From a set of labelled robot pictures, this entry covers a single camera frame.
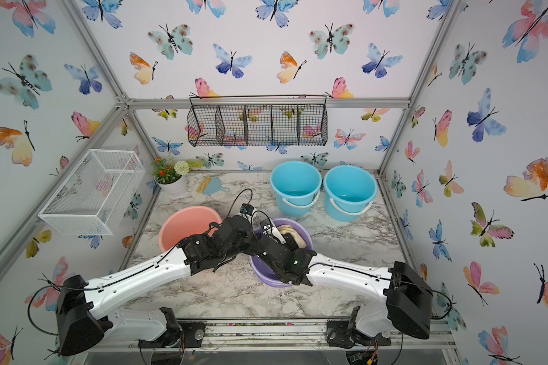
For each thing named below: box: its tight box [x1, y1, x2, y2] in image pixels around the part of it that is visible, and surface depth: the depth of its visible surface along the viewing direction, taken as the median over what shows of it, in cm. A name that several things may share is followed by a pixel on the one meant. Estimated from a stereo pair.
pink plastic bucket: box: [158, 205, 223, 253], surface depth 84 cm
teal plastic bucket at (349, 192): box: [323, 165, 379, 223], surface depth 95 cm
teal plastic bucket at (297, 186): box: [270, 160, 322, 217], surface depth 98 cm
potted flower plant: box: [150, 156, 191, 198], surface depth 103 cm
